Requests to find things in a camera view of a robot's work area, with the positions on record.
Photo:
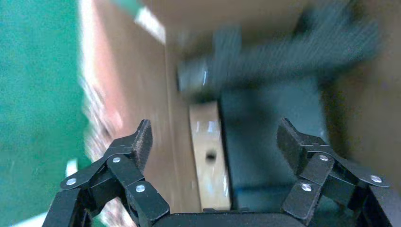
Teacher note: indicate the small cardboard box with hole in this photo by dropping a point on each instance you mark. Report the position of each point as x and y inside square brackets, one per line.
[203, 134]

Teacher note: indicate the dark foam liner sheet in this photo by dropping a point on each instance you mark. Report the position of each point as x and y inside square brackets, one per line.
[269, 141]

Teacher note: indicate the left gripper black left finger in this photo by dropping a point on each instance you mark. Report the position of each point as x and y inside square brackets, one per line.
[125, 169]

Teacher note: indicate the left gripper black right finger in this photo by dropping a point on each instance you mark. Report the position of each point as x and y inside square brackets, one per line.
[316, 169]

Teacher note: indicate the torn open cardboard carton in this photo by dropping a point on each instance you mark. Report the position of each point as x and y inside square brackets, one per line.
[141, 78]

